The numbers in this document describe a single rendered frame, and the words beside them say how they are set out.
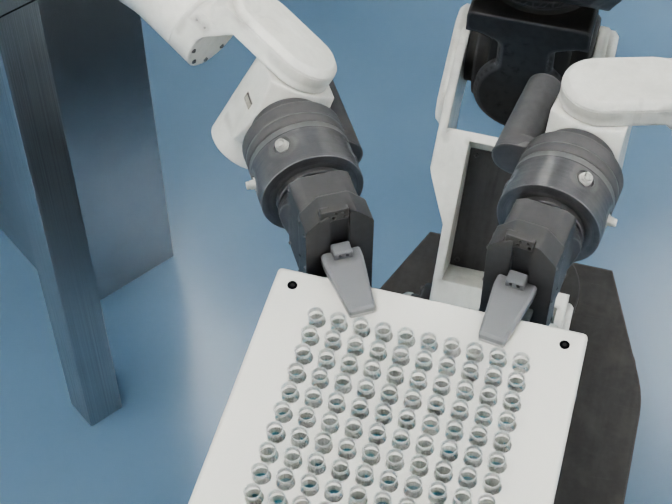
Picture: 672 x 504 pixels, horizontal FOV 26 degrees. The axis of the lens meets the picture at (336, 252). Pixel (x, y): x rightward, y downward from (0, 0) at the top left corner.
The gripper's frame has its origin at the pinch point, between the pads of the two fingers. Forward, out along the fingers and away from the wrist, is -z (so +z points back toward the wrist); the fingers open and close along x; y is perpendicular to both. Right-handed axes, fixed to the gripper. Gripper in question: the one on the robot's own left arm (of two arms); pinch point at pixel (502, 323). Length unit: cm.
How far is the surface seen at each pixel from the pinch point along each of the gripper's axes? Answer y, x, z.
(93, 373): 70, 92, 36
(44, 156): 69, 43, 35
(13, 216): 99, 93, 59
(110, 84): 78, 58, 63
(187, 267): 72, 104, 68
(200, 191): 77, 103, 85
